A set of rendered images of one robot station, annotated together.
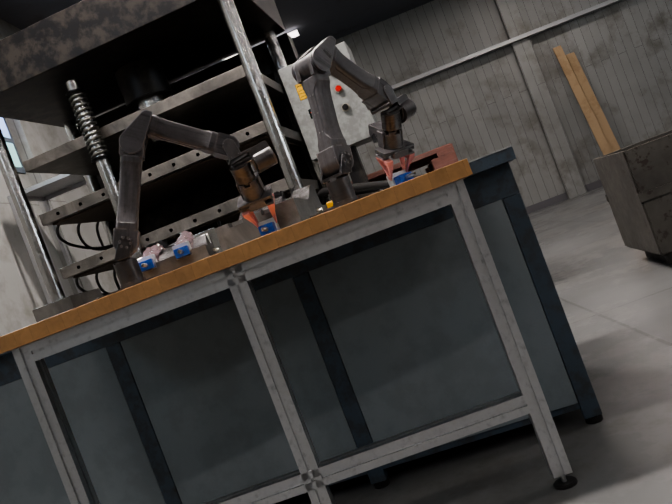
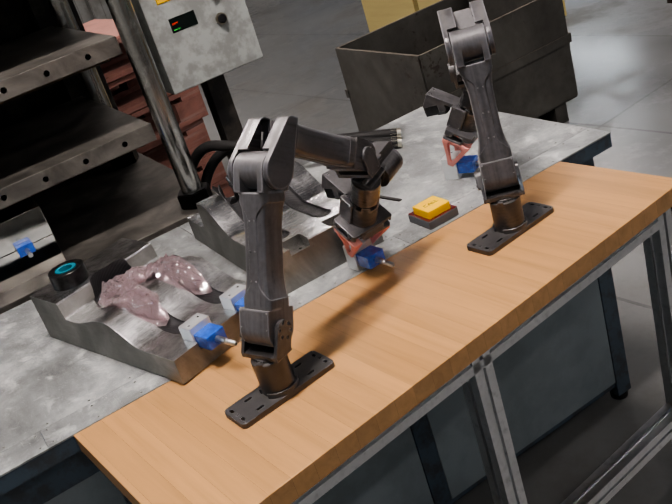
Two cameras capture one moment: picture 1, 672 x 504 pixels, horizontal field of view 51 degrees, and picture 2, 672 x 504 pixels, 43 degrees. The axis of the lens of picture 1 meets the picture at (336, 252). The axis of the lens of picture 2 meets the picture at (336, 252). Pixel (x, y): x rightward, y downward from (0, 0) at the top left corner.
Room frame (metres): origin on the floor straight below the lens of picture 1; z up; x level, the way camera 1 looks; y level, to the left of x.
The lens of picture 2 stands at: (0.75, 1.11, 1.62)
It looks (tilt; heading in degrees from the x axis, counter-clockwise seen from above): 26 degrees down; 326
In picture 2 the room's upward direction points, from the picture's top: 18 degrees counter-clockwise
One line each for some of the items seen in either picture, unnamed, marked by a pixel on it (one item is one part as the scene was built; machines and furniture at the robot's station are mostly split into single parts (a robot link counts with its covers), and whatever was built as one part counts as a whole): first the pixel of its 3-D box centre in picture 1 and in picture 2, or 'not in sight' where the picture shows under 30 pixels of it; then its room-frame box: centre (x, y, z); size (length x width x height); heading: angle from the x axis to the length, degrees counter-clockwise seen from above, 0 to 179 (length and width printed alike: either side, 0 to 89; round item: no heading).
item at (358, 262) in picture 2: (266, 228); (373, 258); (2.01, 0.16, 0.83); 0.13 x 0.05 x 0.05; 174
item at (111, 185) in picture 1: (126, 225); not in sight; (3.03, 0.79, 1.10); 0.05 x 0.05 x 1.30
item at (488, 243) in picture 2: (342, 192); (507, 212); (1.84, -0.07, 0.84); 0.20 x 0.07 x 0.08; 86
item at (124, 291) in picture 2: (170, 247); (145, 283); (2.34, 0.50, 0.90); 0.26 x 0.18 x 0.08; 6
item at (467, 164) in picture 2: (405, 178); (471, 163); (2.10, -0.27, 0.83); 0.13 x 0.05 x 0.05; 20
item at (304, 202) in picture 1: (276, 217); (273, 214); (2.35, 0.14, 0.87); 0.50 x 0.26 x 0.14; 169
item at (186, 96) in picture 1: (165, 127); not in sight; (3.39, 0.55, 1.52); 1.10 x 0.70 x 0.05; 79
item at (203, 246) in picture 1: (173, 260); (149, 302); (2.34, 0.51, 0.86); 0.50 x 0.26 x 0.11; 6
